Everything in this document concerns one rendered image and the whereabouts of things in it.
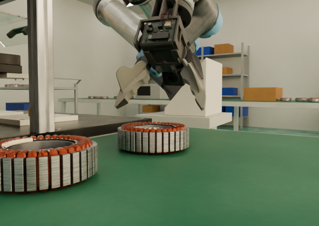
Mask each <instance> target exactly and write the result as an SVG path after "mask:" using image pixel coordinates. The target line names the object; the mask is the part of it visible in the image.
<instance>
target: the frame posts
mask: <svg viewBox="0 0 319 226"><path fill-rule="evenodd" d="M27 17H28V79H29V121H30V132H36V133H46V132H54V131H55V109H54V57H53V5H52V0H27Z"/></svg>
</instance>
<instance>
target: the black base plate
mask: <svg viewBox="0 0 319 226"><path fill-rule="evenodd" d="M14 111H18V112H23V114H28V111H24V110H14ZM55 114H68V115H78V120H75V121H65V122H55V131H54V132H46V133H36V132H30V125H24V126H17V125H9V124H1V123H0V141H1V140H7V139H9V138H13V139H15V138H17V137H21V138H22V137H24V136H27V137H30V136H36V138H37V137H38V136H39V135H43V136H44V138H45V136H46V135H51V136H53V135H55V134H56V135H58V136H59V135H71V136H72V135H76V136H84V137H93V136H98V135H104V134H110V133H115V132H118V127H121V126H122V125H123V124H126V123H132V122H133V123H135V122H147V123H148V122H152V118H140V117H125V116H109V115H94V114H78V113H56V112H55Z"/></svg>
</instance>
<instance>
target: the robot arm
mask: <svg viewBox="0 0 319 226"><path fill-rule="evenodd" d="M129 3H130V4H132V5H138V7H139V8H140V9H141V11H142V12H143V13H144V15H145V16H146V17H147V18H148V19H144V18H143V17H141V16H140V15H138V14H137V13H135V12H134V11H132V10H131V9H130V8H128V7H127V6H128V5H129ZM92 6H93V10H94V14H95V16H96V17H97V19H98V20H99V21H100V22H101V23H102V24H104V25H105V26H108V27H111V28H113V29H114V30H115V31H116V32H117V33H118V34H119V35H120V36H122V37H123V38H124V39H125V40H126V41H127V42H128V43H129V44H131V45H132V46H133V47H134V48H135V49H136V50H137V51H138V52H139V53H138V55H137V56H136V59H137V61H136V63H135V65H134V66H133V67H131V68H130V67H126V66H121V67H120V68H119V69H118V70H117V72H116V77H117V80H118V83H119V86H120V91H119V93H118V95H117V98H116V102H115V107H116V108H117V109H119V108H121V107H123V106H125V105H126V104H128V101H129V99H130V98H131V97H132V96H133V95H135V94H136V92H137V90H138V88H139V87H140V86H142V85H144V84H146V83H147V82H148V81H149V79H150V78H152V79H153V80H154V81H155V82H156V83H157V84H158V85H159V86H160V87H161V88H162V89H163V90H164V91H165V92H166V94H167V96H168V98H169V100H170V101H171V100H172V98H173V97H174V96H175V95H176V93H177V92H178V91H179V90H180V89H181V87H182V86H184V85H185V84H188V85H189V86H190V90H191V92H192V94H193V95H194V96H195V101H196V103H197V105H198V106H199V108H200V109H201V110H204V109H205V105H206V89H205V83H204V76H203V69H202V65H201V63H200V60H199V58H198V56H197V55H196V54H195V53H196V51H197V50H198V49H199V47H200V42H199V40H198V38H199V37H200V38H210V37H211V36H212V35H215V34H216V33H217V32H218V31H219V30H220V29H221V27H222V24H223V17H222V15H221V13H220V10H219V6H218V4H217V3H216V2H215V0H92Z"/></svg>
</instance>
